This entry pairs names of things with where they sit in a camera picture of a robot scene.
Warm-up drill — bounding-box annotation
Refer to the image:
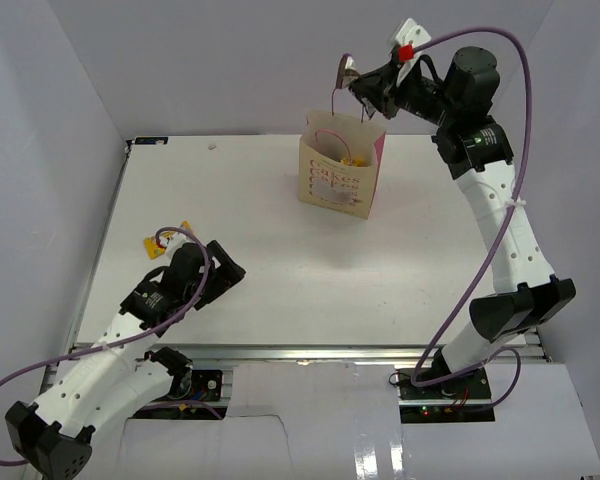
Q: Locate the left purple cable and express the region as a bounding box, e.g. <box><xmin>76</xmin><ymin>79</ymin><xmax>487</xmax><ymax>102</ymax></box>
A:
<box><xmin>0</xmin><ymin>227</ymin><xmax>212</xmax><ymax>467</ymax></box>

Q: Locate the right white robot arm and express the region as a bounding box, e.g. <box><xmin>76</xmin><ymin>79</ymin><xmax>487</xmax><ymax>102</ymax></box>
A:
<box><xmin>348</xmin><ymin>46</ymin><xmax>576</xmax><ymax>399</ymax></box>

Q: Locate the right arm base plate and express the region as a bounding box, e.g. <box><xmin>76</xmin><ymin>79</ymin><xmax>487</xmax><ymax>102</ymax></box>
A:
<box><xmin>388</xmin><ymin>369</ymin><xmax>495</xmax><ymax>425</ymax></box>

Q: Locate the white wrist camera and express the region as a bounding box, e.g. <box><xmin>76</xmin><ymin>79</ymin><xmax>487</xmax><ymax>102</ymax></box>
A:
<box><xmin>390</xmin><ymin>18</ymin><xmax>432</xmax><ymax>86</ymax></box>
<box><xmin>160</xmin><ymin>233</ymin><xmax>189</xmax><ymax>255</ymax></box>

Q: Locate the brown chocolate bar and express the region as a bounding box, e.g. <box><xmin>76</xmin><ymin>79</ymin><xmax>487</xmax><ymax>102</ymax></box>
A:
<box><xmin>334</xmin><ymin>53</ymin><xmax>360</xmax><ymax>90</ymax></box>

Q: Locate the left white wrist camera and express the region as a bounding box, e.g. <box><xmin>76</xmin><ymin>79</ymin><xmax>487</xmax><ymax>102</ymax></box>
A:
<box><xmin>160</xmin><ymin>233</ymin><xmax>189</xmax><ymax>255</ymax></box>

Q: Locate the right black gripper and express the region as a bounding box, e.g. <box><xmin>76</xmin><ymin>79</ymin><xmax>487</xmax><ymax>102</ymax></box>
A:
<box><xmin>352</xmin><ymin>61</ymin><xmax>458</xmax><ymax>129</ymax></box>

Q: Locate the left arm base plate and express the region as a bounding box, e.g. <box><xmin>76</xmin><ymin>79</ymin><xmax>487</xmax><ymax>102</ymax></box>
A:
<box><xmin>136</xmin><ymin>370</ymin><xmax>226</xmax><ymax>421</ymax></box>

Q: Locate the beige pink paper bag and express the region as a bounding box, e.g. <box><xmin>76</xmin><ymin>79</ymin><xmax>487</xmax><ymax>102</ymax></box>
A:
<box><xmin>297</xmin><ymin>109</ymin><xmax>386</xmax><ymax>220</ymax></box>

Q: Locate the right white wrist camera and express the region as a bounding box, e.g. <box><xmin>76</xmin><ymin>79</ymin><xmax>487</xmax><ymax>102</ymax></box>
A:
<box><xmin>390</xmin><ymin>18</ymin><xmax>432</xmax><ymax>86</ymax></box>

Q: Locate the left blue table label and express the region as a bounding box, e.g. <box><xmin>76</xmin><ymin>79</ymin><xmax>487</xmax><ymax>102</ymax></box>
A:
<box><xmin>132</xmin><ymin>136</ymin><xmax>169</xmax><ymax>146</ymax></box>

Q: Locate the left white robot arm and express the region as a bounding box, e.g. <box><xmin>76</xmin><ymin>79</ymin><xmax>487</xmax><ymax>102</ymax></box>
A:
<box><xmin>5</xmin><ymin>241</ymin><xmax>246</xmax><ymax>479</ymax></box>

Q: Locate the yellow M&M's pack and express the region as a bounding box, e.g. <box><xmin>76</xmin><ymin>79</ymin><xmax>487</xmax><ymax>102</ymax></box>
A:
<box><xmin>340</xmin><ymin>157</ymin><xmax>367</xmax><ymax>168</ymax></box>
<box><xmin>143</xmin><ymin>230</ymin><xmax>182</xmax><ymax>261</ymax></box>

